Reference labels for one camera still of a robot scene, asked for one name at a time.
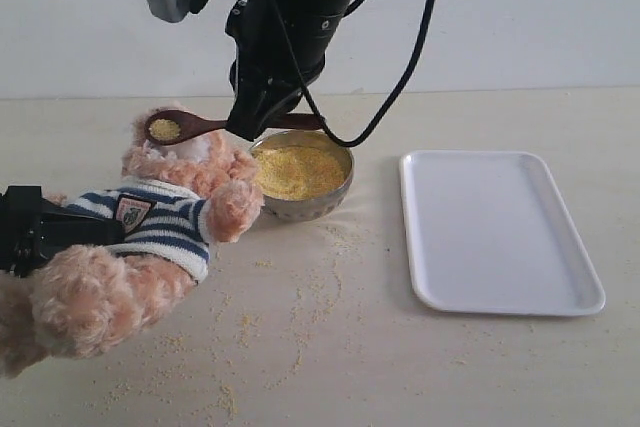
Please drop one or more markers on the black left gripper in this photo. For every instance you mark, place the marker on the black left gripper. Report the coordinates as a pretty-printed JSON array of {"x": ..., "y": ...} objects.
[{"x": 30, "y": 238}]

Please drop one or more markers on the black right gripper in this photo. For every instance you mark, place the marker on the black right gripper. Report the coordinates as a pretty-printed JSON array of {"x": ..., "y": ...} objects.
[{"x": 275, "y": 52}]

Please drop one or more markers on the brown teddy bear striped sweater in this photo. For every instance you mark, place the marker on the brown teddy bear striped sweater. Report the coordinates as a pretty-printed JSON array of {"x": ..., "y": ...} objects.
[{"x": 176, "y": 204}]

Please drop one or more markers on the dark red wooden spoon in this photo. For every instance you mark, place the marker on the dark red wooden spoon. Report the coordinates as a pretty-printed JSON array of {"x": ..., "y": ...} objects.
[{"x": 173, "y": 126}]

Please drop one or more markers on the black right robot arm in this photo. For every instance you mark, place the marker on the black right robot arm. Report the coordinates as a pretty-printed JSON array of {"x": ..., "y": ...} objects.
[{"x": 334, "y": 9}]

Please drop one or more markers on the yellow millet grains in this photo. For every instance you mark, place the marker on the yellow millet grains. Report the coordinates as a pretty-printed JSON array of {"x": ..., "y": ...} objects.
[{"x": 296, "y": 173}]

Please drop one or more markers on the metal bowl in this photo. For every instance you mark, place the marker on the metal bowl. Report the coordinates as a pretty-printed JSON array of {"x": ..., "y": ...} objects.
[{"x": 307, "y": 210}]

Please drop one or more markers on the white plastic tray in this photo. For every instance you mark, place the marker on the white plastic tray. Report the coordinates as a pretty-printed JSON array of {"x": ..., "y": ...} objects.
[{"x": 488, "y": 232}]

